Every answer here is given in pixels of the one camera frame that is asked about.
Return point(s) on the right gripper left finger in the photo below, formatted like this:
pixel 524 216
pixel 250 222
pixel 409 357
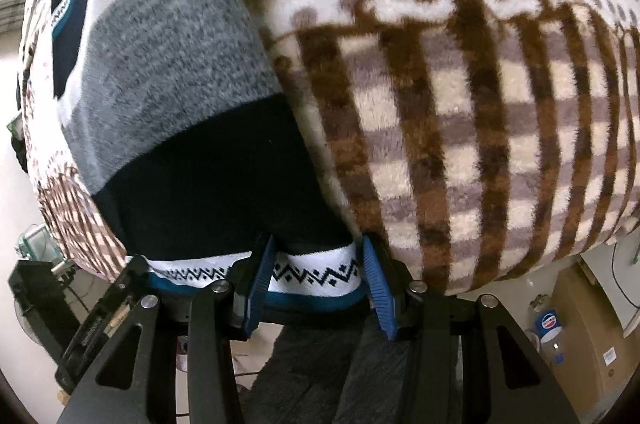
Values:
pixel 227 309

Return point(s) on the cardboard box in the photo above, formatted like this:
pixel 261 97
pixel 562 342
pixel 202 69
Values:
pixel 594 361

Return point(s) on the navy grey striped sweater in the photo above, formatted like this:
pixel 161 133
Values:
pixel 184 139

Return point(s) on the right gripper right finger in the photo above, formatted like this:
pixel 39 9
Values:
pixel 468 362

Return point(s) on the floral cream bed blanket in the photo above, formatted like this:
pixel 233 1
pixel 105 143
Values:
pixel 481 139

